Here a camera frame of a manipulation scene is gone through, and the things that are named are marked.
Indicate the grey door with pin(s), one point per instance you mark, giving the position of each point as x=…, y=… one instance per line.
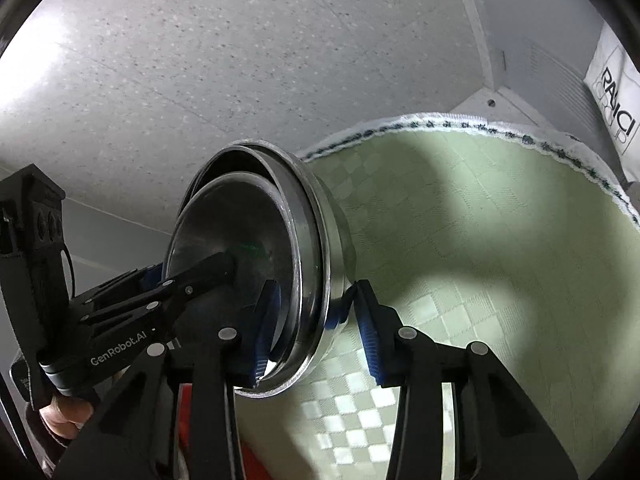
x=546, y=47

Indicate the white tote bag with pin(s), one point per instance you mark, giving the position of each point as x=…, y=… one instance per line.
x=614, y=83

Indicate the red plastic square basin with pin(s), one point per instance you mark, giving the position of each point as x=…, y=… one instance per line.
x=253, y=468

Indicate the medium steel bowl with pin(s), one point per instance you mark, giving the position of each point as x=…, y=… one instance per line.
x=324, y=266

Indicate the small steel bowl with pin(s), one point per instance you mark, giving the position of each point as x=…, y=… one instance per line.
x=242, y=158
x=243, y=214

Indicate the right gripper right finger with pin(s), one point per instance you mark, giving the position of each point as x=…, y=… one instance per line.
x=498, y=431

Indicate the green checkered tablecloth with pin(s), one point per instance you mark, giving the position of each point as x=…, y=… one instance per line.
x=516, y=236

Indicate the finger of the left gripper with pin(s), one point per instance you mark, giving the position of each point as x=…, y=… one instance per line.
x=169, y=299
x=120, y=288

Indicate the person's left hand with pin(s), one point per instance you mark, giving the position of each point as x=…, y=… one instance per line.
x=66, y=416

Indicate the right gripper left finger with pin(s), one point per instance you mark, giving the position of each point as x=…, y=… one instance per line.
x=134, y=432

